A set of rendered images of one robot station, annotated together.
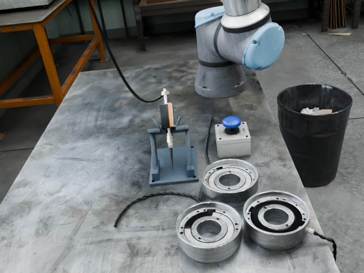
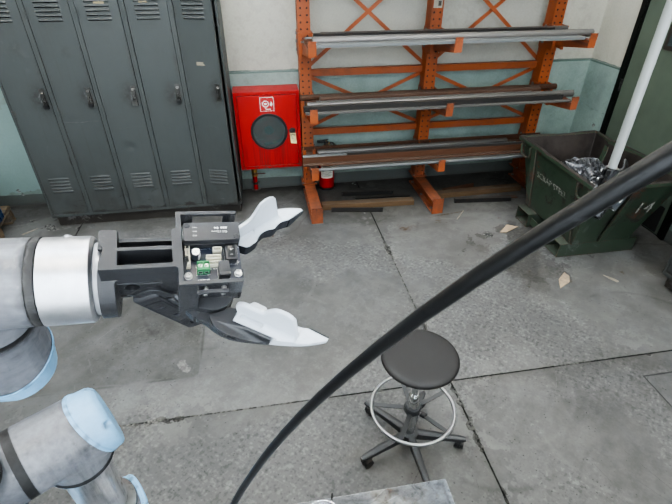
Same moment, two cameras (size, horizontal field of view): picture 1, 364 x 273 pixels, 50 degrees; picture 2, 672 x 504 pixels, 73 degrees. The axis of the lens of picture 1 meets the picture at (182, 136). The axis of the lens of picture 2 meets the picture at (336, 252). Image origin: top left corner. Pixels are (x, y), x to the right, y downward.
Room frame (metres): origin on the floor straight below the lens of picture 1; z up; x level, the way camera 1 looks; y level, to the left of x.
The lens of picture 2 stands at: (0.57, 0.43, 2.04)
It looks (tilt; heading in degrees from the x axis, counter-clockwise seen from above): 34 degrees down; 257
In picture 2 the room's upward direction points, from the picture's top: straight up
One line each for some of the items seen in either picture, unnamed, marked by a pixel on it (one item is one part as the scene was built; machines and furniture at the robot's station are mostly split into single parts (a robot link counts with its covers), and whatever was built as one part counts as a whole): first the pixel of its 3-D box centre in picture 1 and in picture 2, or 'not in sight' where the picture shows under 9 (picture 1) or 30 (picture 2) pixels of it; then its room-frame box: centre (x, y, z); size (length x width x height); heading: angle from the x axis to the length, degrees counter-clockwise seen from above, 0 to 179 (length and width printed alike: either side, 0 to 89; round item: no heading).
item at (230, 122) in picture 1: (232, 129); not in sight; (0.73, -0.11, 0.85); 0.04 x 0.04 x 0.05
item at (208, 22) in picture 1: (218, 32); not in sight; (1.06, -0.14, 0.97); 0.13 x 0.12 x 0.14; 29
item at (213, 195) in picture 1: (229, 183); not in sight; (0.58, -0.08, 0.82); 0.10 x 0.10 x 0.04
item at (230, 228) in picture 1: (209, 232); not in sight; (0.46, -0.02, 0.82); 0.08 x 0.08 x 0.02
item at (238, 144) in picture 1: (232, 137); not in sight; (0.73, -0.11, 0.82); 0.08 x 0.07 x 0.05; 176
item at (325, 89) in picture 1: (311, 136); not in sight; (1.63, -0.64, 0.21); 0.34 x 0.34 x 0.43
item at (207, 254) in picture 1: (209, 232); not in sight; (0.46, -0.02, 0.82); 0.10 x 0.10 x 0.04
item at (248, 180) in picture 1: (229, 183); not in sight; (0.58, -0.08, 0.82); 0.08 x 0.08 x 0.02
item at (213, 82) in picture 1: (219, 71); not in sight; (1.06, -0.13, 0.85); 0.15 x 0.15 x 0.10
